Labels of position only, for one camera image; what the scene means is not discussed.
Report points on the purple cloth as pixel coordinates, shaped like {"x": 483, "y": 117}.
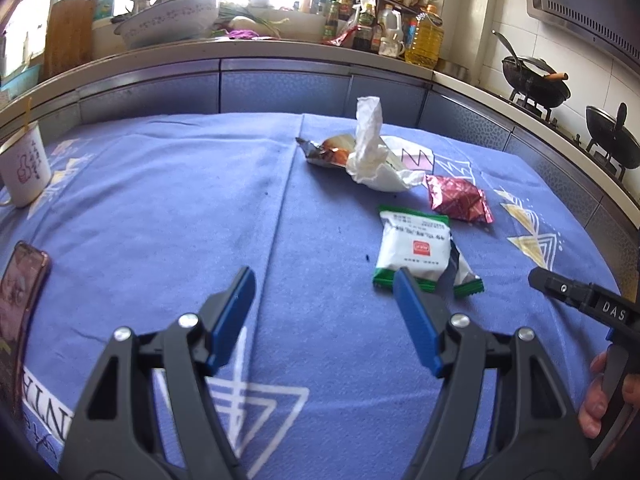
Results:
{"x": 240, "y": 35}

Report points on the white tissue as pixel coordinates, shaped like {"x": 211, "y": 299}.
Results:
{"x": 367, "y": 125}

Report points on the white green snack packet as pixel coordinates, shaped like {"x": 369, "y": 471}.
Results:
{"x": 410, "y": 240}

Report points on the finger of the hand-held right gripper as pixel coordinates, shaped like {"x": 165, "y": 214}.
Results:
{"x": 560, "y": 287}

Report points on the green label sauce bottle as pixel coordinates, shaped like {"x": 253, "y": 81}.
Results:
{"x": 332, "y": 20}

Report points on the wooden cutting board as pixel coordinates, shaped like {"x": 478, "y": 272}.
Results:
{"x": 67, "y": 35}

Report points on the person's right hand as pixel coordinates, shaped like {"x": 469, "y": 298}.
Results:
{"x": 591, "y": 410}

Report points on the black wok with lid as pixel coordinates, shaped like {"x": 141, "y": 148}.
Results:
{"x": 612, "y": 135}

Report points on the gas stove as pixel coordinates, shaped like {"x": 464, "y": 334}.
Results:
{"x": 565, "y": 120}

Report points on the white mug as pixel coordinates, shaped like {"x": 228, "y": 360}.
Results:
{"x": 25, "y": 170}

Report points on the yellow cooking oil bottle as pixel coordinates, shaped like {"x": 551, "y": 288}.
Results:
{"x": 424, "y": 40}

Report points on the white plastic jug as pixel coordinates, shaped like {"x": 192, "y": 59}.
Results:
{"x": 391, "y": 35}

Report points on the white radish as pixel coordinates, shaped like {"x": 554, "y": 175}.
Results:
{"x": 241, "y": 22}

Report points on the white enamel basin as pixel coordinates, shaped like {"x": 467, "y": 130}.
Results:
{"x": 165, "y": 20}

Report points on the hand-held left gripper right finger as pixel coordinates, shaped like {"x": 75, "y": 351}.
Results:
{"x": 417, "y": 320}

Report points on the blue printed tablecloth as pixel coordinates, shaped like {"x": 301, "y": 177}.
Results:
{"x": 200, "y": 200}

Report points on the silver orange snack wrapper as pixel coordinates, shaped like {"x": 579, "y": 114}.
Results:
{"x": 327, "y": 150}

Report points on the green onions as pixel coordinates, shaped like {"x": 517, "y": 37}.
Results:
{"x": 265, "y": 20}

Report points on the grey kitchen cabinets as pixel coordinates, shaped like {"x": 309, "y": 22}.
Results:
{"x": 275, "y": 85}

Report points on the wooden chopstick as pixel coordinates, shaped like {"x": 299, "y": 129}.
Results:
{"x": 28, "y": 112}

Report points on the dark sauce bottle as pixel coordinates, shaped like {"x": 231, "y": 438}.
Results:
{"x": 364, "y": 30}

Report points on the dark smartphone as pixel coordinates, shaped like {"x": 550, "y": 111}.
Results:
{"x": 20, "y": 300}

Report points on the red seasoning packet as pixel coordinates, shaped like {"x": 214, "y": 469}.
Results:
{"x": 340, "y": 36}

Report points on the torn green white wrapper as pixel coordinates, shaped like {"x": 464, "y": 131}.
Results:
{"x": 462, "y": 275}

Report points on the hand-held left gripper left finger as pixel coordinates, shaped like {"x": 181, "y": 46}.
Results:
{"x": 230, "y": 320}

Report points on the red foil wrapper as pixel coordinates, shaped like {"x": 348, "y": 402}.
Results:
{"x": 457, "y": 200}

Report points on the blue plastic tub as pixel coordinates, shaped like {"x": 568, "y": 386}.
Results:
{"x": 17, "y": 85}

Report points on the white detergent bottle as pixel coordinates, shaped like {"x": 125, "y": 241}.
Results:
{"x": 102, "y": 2}

